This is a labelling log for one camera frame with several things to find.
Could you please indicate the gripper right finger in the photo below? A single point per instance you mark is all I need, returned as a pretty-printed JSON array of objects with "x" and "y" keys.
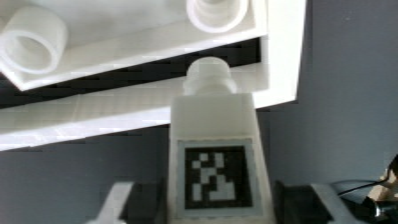
[{"x": 308, "y": 205}]

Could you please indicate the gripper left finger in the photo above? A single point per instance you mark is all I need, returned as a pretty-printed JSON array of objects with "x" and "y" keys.
[{"x": 130, "y": 205}]

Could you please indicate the white table leg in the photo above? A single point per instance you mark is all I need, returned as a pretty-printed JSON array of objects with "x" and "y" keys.
[{"x": 219, "y": 189}]

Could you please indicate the white square table top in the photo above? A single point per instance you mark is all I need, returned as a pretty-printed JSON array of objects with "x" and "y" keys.
[{"x": 69, "y": 38}]

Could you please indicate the white U-shaped fence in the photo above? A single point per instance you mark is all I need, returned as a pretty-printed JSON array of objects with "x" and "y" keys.
[{"x": 117, "y": 100}]

